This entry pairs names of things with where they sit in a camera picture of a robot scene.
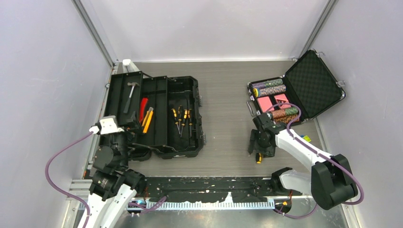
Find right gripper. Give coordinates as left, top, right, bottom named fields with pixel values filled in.
left=248, top=129, right=276, bottom=159

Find yellow black utility knife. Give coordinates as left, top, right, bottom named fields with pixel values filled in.
left=142, top=107, right=154, bottom=134

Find red black pliers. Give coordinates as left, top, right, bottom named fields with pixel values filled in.
left=139, top=97, right=148, bottom=122

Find black plastic toolbox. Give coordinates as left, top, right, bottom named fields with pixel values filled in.
left=105, top=71, right=205, bottom=161

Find small steel hammer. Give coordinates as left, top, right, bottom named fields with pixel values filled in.
left=123, top=82, right=140, bottom=114

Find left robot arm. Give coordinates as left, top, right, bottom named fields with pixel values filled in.
left=79, top=112, right=146, bottom=228

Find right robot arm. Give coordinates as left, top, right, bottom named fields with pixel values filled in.
left=249, top=114, right=363, bottom=210

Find poker chip row green red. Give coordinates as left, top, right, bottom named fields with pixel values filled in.
left=269, top=107, right=298, bottom=119

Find pink card deck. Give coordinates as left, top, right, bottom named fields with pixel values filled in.
left=257, top=96, right=275, bottom=113

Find poker chip row orange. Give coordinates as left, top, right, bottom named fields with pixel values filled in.
left=276, top=114, right=300, bottom=124

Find red card deck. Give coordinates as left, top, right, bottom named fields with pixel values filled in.
left=274, top=94, right=291, bottom=109

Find blue orange small object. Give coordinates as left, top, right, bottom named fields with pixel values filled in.
left=301, top=135, right=311, bottom=142

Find white metronome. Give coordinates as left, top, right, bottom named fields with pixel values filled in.
left=122, top=59, right=140, bottom=72

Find poker chip row top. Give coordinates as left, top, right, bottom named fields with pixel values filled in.
left=252, top=78, right=283, bottom=89

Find black aluminium poker chip case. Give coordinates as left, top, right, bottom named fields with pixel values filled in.
left=247, top=49, right=346, bottom=124

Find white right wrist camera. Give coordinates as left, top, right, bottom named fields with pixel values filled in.
left=252, top=115, right=261, bottom=128

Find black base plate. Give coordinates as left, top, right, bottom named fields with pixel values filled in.
left=137, top=177, right=302, bottom=203

